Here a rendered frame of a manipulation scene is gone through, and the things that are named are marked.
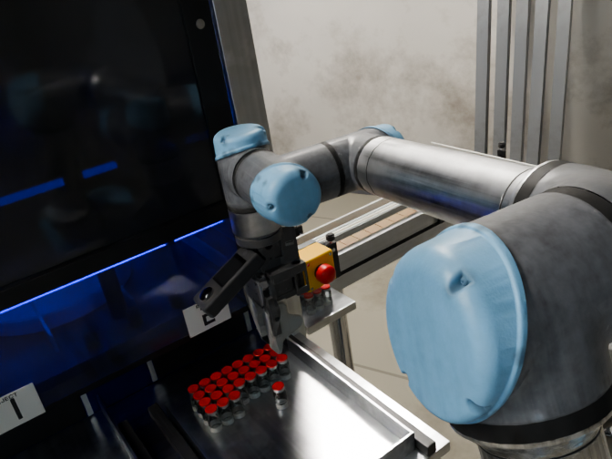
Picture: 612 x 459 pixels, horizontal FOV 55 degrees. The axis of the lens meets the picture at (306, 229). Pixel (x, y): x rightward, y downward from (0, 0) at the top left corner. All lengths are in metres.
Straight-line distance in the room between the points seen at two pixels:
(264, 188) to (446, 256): 0.36
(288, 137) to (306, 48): 0.65
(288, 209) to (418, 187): 0.16
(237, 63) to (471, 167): 0.51
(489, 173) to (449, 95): 3.00
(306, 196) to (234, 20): 0.38
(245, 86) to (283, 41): 2.98
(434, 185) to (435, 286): 0.26
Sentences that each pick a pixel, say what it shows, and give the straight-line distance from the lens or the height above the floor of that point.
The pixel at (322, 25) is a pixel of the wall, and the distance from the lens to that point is 3.80.
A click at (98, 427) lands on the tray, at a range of 1.15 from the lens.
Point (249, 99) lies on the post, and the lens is 1.01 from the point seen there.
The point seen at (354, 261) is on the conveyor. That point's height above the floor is 0.90.
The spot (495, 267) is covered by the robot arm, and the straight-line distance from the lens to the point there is 0.37.
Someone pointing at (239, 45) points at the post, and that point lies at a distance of 0.99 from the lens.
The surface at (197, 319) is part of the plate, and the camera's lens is 1.07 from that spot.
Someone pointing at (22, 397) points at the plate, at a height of 1.03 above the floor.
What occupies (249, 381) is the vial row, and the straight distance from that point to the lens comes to 1.06.
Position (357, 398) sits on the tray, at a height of 0.90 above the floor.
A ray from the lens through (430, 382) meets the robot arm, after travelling 0.41.
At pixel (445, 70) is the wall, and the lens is 3.53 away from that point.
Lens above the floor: 1.59
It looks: 26 degrees down
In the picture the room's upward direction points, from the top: 9 degrees counter-clockwise
